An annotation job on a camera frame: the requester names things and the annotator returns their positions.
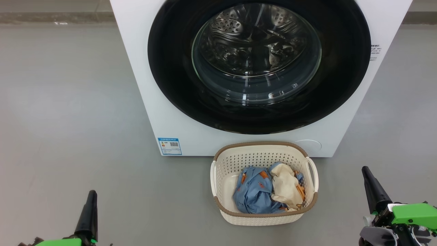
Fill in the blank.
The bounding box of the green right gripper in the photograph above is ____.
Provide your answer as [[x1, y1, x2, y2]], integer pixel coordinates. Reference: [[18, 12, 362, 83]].
[[359, 166, 437, 246]]

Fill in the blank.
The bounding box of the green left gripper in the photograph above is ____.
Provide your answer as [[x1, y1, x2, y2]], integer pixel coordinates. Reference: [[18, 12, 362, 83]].
[[34, 190, 99, 246]]

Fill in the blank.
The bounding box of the cream garment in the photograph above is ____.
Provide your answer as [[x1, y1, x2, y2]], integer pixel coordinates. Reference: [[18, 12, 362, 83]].
[[270, 163, 305, 210]]

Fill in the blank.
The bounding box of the blue printed garment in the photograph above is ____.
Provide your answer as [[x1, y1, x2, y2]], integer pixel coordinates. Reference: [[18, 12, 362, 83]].
[[233, 162, 304, 214]]

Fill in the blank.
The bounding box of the black round glass washer door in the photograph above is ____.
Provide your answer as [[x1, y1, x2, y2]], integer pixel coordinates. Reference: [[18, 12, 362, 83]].
[[147, 0, 372, 135]]

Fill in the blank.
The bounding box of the white front-load washing machine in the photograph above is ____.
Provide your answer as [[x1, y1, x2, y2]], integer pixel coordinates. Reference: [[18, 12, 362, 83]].
[[109, 0, 413, 158]]

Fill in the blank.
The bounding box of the stainless steel washing machine drum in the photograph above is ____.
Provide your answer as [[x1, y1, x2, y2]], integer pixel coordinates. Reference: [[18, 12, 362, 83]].
[[192, 3, 322, 103]]

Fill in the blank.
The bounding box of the round white filter cover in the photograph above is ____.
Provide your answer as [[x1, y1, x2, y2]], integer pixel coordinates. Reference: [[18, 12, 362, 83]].
[[294, 139, 322, 152]]

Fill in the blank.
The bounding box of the blue energy label sticker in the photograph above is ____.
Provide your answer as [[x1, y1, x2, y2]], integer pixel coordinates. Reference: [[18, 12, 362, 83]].
[[158, 137, 182, 156]]

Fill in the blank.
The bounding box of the cream perforated laundry basket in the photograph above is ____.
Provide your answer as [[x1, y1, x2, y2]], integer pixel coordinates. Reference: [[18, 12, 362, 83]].
[[210, 141, 319, 227]]

